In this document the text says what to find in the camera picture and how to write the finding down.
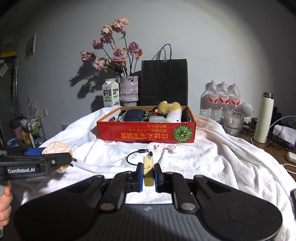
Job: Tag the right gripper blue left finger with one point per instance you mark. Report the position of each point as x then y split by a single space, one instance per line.
139 177

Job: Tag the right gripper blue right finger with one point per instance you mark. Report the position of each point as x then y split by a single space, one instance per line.
158 178

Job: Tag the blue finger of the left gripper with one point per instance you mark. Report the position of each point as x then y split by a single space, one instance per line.
34 152

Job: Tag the yellow cube block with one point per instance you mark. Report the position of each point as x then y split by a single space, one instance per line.
148 171

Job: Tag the yellow white plush toy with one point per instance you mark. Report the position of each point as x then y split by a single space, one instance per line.
171 111

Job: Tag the white round small object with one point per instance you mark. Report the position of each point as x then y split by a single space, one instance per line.
57 152

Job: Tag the person's left hand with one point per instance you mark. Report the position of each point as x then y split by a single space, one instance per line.
5 205

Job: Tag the red cardboard box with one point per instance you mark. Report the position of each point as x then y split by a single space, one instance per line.
112 127

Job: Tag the white translucent container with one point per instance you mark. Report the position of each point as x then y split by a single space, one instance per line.
157 119

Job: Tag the navy blue pouch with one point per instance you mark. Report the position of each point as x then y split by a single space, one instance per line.
134 115

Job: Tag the white fluffy blanket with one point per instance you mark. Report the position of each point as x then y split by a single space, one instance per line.
214 154

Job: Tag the water bottle left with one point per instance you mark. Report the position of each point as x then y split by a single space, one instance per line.
208 98

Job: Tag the water bottle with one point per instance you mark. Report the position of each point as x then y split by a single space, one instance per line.
235 96
208 98
224 97

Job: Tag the purple glass vase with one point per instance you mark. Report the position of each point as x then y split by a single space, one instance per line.
128 86

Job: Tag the white milk carton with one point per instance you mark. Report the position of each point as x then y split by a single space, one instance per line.
111 93

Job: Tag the clear glass cup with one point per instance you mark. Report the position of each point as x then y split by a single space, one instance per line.
233 122

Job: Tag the black paper bag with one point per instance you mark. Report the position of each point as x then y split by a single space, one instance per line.
163 79

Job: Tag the water bottle middle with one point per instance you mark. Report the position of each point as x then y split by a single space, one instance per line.
224 97

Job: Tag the white round lamp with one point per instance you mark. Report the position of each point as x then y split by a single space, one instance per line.
247 109

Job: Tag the water bottle right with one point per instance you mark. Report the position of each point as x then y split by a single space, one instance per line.
235 96

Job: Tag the white thermos bottle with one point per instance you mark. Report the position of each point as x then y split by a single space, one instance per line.
264 117

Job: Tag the dried purple flowers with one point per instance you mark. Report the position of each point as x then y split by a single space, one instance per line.
119 55

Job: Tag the wire storage rack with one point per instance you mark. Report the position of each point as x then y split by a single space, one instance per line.
28 130

